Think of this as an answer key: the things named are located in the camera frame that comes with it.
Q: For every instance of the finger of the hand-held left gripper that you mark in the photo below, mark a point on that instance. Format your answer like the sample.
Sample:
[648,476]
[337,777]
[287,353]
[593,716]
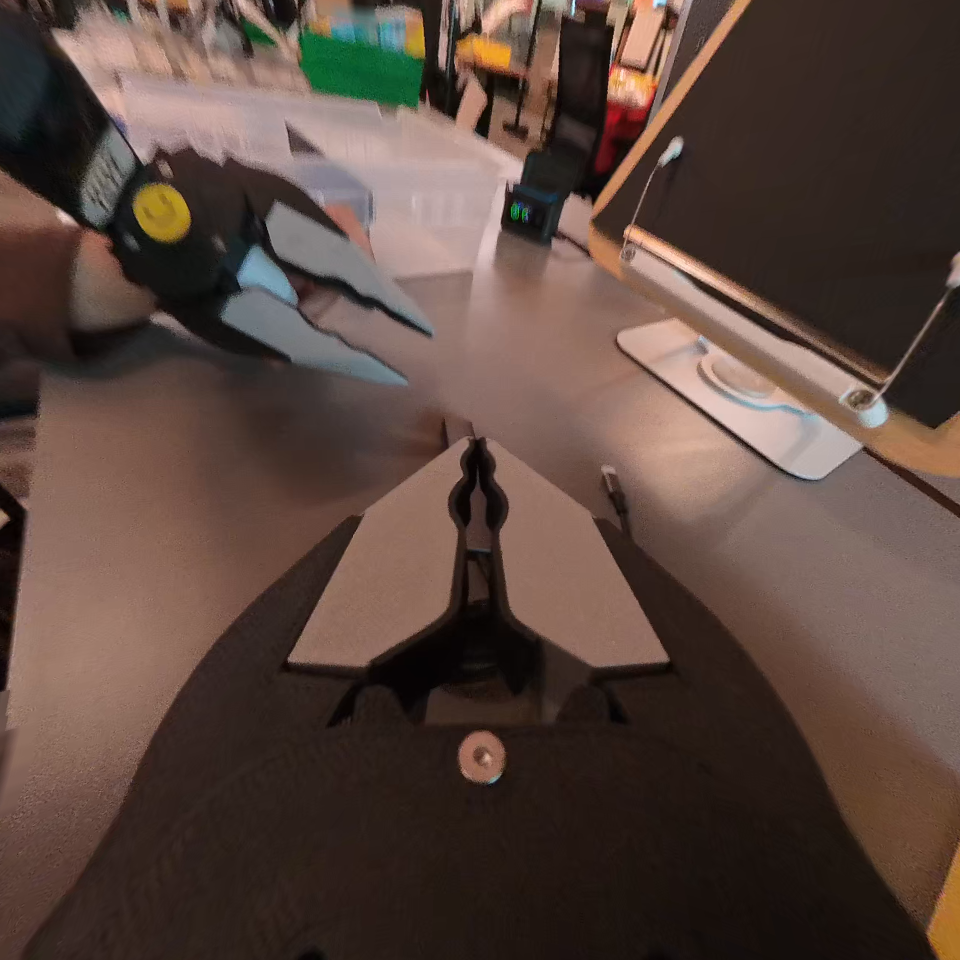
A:
[300,334]
[337,259]

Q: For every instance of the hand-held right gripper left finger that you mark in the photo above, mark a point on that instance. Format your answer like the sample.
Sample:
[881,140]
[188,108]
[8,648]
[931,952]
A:
[390,585]

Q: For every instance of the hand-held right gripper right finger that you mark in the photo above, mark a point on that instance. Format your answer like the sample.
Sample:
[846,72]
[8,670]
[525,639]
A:
[570,585]

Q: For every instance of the white tethered plug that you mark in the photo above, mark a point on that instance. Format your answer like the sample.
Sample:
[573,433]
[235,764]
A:
[907,345]
[673,152]

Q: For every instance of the person's left hand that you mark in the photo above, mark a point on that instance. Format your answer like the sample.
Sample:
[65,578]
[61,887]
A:
[112,289]

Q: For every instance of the clear plastic container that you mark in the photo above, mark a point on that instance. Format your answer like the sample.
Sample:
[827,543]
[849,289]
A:
[420,187]

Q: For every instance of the green plastic bin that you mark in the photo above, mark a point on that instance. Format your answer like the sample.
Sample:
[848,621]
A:
[360,71]

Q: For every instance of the black charger with green lights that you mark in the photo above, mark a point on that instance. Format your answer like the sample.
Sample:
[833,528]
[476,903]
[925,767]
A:
[532,202]

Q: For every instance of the white board stand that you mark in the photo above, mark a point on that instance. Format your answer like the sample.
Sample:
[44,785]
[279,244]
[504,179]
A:
[750,397]

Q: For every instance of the black board with wooden edge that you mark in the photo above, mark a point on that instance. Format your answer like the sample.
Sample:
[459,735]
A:
[825,150]

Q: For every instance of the yellow plastic bin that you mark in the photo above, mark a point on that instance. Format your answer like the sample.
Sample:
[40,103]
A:
[946,915]

